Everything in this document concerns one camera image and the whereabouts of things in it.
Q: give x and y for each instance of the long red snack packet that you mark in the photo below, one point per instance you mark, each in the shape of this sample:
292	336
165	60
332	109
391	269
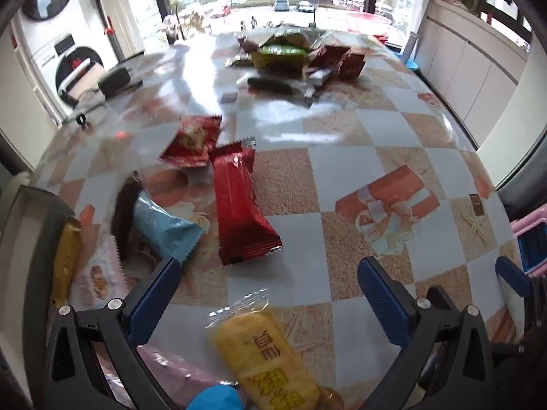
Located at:
243	213

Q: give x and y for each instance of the small grey packet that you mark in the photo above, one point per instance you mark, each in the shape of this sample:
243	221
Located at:
228	97

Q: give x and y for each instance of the slim yellow snack packet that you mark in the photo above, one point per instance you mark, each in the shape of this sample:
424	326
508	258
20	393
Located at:
66	260

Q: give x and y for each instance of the grey cardboard box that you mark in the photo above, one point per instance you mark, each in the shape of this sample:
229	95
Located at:
36	230

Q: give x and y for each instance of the orchid flowers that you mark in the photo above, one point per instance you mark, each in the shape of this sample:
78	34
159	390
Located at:
175	21

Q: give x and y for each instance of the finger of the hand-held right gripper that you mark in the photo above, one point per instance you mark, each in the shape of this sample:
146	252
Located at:
512	274

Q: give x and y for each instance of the square red snack packet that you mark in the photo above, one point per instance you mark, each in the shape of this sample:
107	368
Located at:
193	141

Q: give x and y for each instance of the red plastic basin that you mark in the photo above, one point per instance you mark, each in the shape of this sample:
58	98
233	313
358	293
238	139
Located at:
367	22

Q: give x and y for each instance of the dark sausage packet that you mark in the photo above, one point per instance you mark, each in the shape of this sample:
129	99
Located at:
271	85

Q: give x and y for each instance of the grey parked car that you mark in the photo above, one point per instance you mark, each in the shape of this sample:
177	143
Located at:
281	4

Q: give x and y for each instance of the yellow rice cracker packet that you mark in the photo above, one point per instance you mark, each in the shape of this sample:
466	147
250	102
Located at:
265	356

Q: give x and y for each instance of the light blue snack packet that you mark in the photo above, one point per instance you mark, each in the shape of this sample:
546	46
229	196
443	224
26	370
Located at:
164	230

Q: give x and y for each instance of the clear cookie packet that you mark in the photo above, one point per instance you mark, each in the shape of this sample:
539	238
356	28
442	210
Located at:
99	279

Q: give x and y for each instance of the black power adapter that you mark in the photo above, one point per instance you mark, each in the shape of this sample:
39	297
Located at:
113	81

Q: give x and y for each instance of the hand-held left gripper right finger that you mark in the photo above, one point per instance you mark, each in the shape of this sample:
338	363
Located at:
382	299

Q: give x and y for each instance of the white washing machine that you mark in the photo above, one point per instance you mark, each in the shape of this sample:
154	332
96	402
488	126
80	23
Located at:
64	38

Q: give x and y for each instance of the pile of snack packets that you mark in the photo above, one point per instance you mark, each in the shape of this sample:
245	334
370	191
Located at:
295	51

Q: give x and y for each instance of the white cabinet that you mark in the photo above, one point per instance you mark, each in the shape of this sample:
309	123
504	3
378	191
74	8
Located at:
470	64

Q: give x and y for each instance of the brown snack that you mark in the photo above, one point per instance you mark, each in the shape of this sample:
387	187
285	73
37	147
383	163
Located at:
126	213

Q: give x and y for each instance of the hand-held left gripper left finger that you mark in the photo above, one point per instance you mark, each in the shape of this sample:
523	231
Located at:
154	297

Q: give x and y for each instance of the pink plastic chair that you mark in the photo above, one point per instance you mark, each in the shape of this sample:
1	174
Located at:
532	226

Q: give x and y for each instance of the blue plastic stool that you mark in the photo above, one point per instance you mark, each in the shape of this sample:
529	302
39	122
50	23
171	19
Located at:
412	65

